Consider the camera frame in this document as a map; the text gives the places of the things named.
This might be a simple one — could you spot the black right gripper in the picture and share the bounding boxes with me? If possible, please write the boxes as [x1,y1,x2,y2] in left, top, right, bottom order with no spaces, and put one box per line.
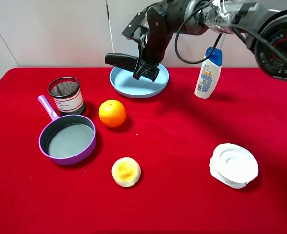
[133,4,173,82]

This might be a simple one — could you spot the black glasses case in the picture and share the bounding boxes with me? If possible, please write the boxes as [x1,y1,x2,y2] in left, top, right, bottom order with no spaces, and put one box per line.
[105,53,148,79]

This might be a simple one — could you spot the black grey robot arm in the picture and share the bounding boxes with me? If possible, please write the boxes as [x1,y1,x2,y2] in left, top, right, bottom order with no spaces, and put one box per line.
[133,0,287,81]

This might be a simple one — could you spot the light blue plate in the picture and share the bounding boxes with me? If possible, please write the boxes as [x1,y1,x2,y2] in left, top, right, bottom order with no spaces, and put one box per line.
[110,64,169,99]

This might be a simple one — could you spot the orange fruit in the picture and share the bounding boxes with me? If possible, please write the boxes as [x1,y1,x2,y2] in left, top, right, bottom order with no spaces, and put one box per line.
[98,100,126,128]

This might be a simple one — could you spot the white blue shampoo bottle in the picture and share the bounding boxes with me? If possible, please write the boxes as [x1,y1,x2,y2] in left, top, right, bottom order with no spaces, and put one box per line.
[194,48,223,99]

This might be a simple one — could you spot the black mesh pen holder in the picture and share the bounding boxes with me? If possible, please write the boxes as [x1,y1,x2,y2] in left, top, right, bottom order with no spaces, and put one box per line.
[47,77,85,116]

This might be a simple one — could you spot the yellow round bun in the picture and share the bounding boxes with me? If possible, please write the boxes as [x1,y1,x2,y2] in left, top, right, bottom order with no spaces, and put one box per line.
[111,157,141,188]

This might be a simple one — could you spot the purple toy frying pan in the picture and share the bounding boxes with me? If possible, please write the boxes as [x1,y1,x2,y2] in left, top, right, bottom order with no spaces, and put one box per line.
[38,95,96,165]

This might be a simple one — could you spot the white round plastic lid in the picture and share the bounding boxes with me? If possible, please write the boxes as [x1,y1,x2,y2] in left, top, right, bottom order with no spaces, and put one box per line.
[209,143,259,189]

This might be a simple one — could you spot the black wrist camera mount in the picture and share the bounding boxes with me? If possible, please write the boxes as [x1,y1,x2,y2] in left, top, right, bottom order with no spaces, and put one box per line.
[121,11,148,43]

